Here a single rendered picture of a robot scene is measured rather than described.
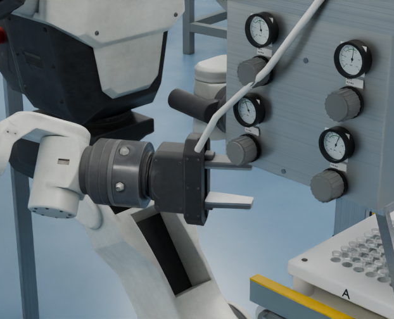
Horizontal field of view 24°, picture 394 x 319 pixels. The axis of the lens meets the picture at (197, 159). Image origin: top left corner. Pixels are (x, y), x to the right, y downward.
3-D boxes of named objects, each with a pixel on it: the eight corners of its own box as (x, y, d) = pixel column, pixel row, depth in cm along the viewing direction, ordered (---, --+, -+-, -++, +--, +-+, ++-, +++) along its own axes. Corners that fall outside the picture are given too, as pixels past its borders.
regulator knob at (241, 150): (223, 162, 107) (224, 126, 106) (238, 157, 109) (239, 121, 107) (245, 171, 105) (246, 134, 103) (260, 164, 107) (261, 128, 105)
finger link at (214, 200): (254, 195, 120) (208, 191, 122) (250, 205, 117) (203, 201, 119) (254, 206, 121) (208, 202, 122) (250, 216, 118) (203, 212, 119)
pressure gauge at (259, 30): (244, 44, 102) (244, 11, 100) (252, 42, 102) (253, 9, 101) (270, 50, 99) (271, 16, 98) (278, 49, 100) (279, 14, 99)
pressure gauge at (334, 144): (317, 157, 99) (319, 125, 97) (325, 154, 99) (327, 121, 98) (346, 167, 96) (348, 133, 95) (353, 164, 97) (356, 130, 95)
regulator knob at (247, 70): (234, 86, 103) (235, 48, 101) (249, 81, 104) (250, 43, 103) (258, 93, 100) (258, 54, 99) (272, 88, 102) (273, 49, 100)
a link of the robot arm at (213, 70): (217, 126, 147) (263, 107, 157) (219, 71, 144) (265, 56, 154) (185, 118, 150) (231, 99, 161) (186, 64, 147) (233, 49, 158)
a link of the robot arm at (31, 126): (98, 128, 123) (2, 101, 118) (87, 193, 121) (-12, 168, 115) (81, 138, 129) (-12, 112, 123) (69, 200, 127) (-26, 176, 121)
